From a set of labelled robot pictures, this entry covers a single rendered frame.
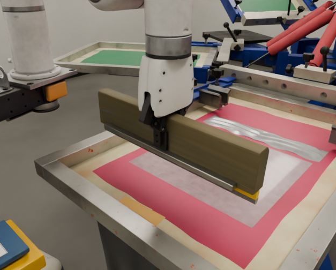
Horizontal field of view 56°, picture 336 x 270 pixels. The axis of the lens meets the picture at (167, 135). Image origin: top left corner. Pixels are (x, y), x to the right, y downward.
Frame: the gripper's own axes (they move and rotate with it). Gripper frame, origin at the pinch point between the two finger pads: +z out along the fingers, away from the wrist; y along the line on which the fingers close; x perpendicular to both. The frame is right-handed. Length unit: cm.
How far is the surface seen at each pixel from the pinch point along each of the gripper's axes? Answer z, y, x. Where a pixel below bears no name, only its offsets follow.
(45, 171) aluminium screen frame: 11.9, 13.9, -23.4
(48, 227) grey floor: 111, -19, -115
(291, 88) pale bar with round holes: 9, -68, -4
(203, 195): 14.6, -5.6, 5.1
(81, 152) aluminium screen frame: 12.1, 3.8, -25.0
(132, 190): 14.7, 3.4, -7.1
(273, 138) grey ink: 13.8, -38.3, 4.8
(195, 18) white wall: 48, -459, -347
